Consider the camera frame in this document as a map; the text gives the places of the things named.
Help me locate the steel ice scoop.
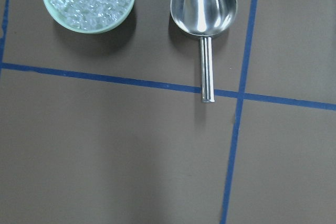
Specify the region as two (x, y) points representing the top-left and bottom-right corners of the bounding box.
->
(170, 0), (238, 103)

